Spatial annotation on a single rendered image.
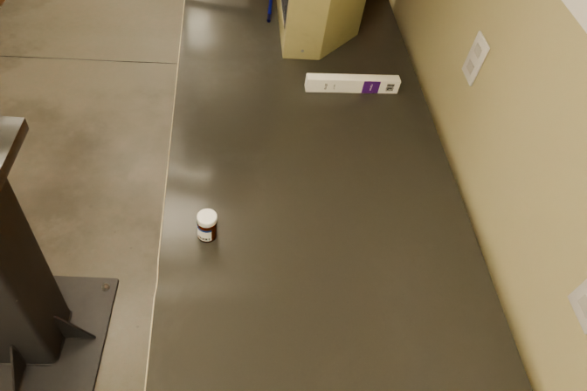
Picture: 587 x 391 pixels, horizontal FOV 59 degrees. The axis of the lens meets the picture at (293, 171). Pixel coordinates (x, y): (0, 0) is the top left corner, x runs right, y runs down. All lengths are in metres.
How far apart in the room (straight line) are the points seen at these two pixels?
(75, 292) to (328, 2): 1.41
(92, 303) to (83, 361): 0.22
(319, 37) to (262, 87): 0.23
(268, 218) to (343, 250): 0.18
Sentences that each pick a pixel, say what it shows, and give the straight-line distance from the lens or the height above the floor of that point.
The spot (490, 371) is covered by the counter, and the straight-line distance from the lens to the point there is 1.10.
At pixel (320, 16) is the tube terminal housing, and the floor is 1.09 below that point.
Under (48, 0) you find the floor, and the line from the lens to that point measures 3.65.
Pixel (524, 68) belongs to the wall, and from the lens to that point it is 1.16.
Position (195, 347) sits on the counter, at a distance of 1.00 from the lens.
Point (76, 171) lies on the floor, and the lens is 2.53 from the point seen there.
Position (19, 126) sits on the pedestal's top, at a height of 0.94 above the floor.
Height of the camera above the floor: 1.86
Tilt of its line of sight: 49 degrees down
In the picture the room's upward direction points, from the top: 10 degrees clockwise
